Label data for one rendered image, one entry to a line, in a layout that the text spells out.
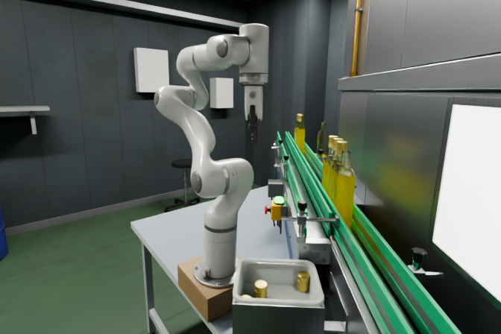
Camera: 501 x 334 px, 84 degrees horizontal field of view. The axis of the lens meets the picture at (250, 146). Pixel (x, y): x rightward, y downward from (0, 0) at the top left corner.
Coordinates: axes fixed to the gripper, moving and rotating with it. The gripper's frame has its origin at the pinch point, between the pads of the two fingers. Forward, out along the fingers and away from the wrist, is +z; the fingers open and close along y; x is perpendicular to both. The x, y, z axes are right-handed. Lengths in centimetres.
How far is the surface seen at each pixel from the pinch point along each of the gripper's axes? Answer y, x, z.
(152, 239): 44, 51, 61
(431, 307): -40, -33, 23
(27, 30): 197, 228, -70
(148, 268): 60, 61, 89
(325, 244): -7.1, -22.3, 30.8
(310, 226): 4.4, -19.9, 31.1
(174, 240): 44, 40, 61
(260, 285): -17.4, -3.2, 37.7
